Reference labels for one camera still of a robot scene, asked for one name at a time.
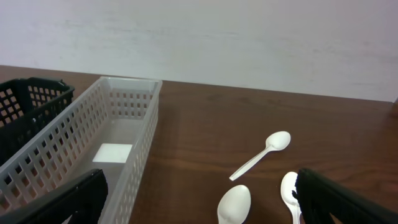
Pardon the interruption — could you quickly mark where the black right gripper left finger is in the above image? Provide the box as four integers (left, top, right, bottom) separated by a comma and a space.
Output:
1, 169, 108, 224

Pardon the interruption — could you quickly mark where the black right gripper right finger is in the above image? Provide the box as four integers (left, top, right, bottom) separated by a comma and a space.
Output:
292, 168, 397, 224

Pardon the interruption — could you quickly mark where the white plastic spoon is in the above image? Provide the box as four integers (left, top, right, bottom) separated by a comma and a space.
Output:
229, 131, 291, 181
280, 172, 302, 224
217, 185, 251, 224

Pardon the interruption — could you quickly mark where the white label sticker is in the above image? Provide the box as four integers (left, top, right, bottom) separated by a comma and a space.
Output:
93, 143, 132, 164

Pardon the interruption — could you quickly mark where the white plastic basket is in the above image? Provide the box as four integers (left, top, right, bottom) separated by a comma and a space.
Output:
1, 77, 162, 223

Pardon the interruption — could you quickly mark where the black plastic basket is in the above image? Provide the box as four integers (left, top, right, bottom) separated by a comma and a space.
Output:
1, 77, 75, 164

